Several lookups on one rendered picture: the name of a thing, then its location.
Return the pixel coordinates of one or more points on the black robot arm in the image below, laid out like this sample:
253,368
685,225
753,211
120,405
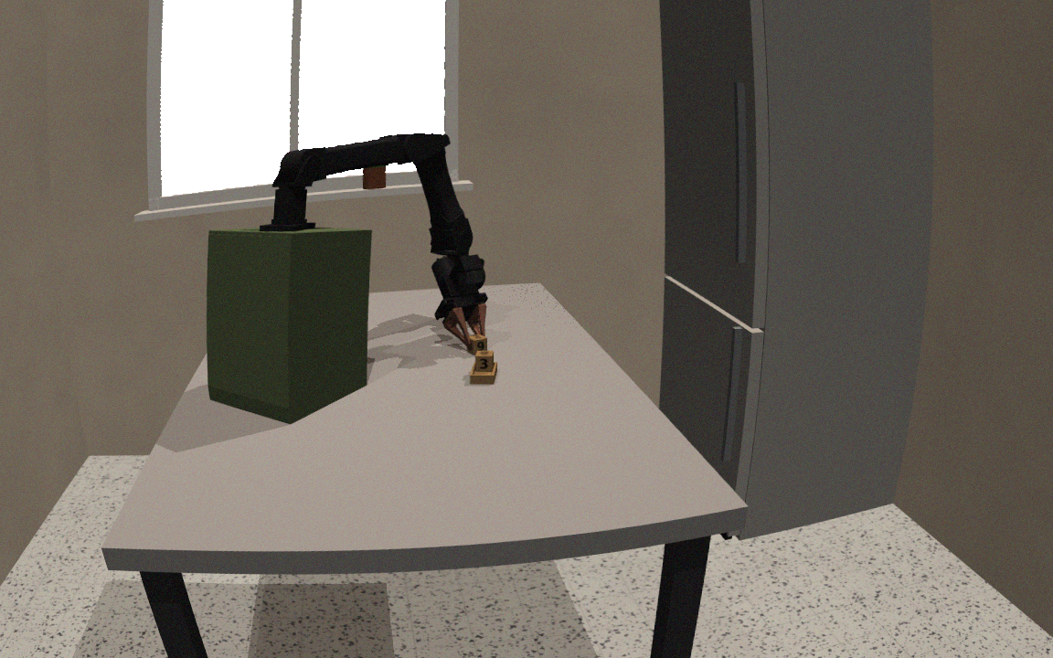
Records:
457,274

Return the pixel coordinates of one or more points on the tan wooden number cube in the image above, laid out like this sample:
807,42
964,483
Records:
478,343
484,361

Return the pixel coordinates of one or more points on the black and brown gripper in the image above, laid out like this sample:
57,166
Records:
468,308

